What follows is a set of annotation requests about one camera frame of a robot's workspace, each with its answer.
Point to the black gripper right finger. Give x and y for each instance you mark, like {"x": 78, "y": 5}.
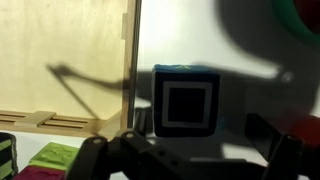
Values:
{"x": 263, "y": 133}

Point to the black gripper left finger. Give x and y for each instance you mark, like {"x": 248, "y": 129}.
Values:
{"x": 140, "y": 121}

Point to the blue cube-shaped soft box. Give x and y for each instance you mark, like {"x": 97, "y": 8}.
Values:
{"x": 186, "y": 100}

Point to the light wooden tray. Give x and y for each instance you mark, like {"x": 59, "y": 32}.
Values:
{"x": 66, "y": 60}

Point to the green soft block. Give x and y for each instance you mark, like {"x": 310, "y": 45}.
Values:
{"x": 55, "y": 156}

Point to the maroon soft block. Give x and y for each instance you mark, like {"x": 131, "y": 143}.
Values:
{"x": 38, "y": 173}

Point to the green bowl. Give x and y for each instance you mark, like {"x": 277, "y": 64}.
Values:
{"x": 295, "y": 23}

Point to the black green striped block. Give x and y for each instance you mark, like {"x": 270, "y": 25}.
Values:
{"x": 7, "y": 155}

